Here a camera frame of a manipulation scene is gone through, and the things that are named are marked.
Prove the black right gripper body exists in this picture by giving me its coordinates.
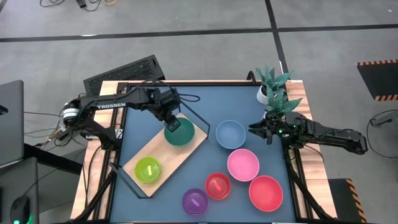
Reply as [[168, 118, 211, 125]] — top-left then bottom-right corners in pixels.
[[264, 113, 299, 146]]

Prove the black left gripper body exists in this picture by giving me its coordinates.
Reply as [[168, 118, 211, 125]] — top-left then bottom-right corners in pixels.
[[152, 88, 182, 121]]

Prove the blue opaque bowl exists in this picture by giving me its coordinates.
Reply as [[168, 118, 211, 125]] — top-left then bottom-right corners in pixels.
[[215, 119, 247, 150]]

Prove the pink opaque bowl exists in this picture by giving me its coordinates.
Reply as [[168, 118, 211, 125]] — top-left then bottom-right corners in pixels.
[[226, 148, 261, 182]]

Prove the lime translucent plastic bowl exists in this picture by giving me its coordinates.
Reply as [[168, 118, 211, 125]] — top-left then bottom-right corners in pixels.
[[134, 156, 162, 184]]

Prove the coral red opaque bowl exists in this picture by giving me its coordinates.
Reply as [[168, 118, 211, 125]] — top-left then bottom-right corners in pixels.
[[248, 175, 284, 213]]

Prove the orange-red translucent plastic bowl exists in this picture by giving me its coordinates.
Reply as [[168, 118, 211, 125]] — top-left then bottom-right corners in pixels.
[[205, 172, 232, 200]]

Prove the purple translucent plastic bowl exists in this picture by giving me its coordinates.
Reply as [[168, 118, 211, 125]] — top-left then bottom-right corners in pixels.
[[182, 188, 209, 217]]

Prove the green plant in white pot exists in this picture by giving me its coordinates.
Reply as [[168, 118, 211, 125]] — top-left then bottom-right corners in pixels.
[[264, 92, 303, 121], [255, 63, 294, 105]]

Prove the black perforated floor mat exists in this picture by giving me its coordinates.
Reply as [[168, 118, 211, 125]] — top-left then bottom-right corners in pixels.
[[83, 54, 167, 96]]

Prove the black hazard-striped floor mat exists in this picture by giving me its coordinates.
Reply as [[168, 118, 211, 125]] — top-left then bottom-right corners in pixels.
[[328, 178, 368, 224], [356, 59, 398, 102]]

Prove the grey laptop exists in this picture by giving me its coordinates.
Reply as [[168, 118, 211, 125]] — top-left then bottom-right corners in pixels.
[[0, 79, 25, 167]]

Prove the black computer mouse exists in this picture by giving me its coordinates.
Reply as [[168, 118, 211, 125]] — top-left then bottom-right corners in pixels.
[[9, 195, 32, 224]]

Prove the wooden shelf with black frame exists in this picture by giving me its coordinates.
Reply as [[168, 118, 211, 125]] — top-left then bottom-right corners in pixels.
[[108, 102, 211, 200]]

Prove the grey floor bracket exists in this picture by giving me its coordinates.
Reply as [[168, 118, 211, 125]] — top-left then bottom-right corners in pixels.
[[369, 111, 398, 128]]

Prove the loose cable bundle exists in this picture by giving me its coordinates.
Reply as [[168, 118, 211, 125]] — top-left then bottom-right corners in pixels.
[[23, 110, 82, 149]]

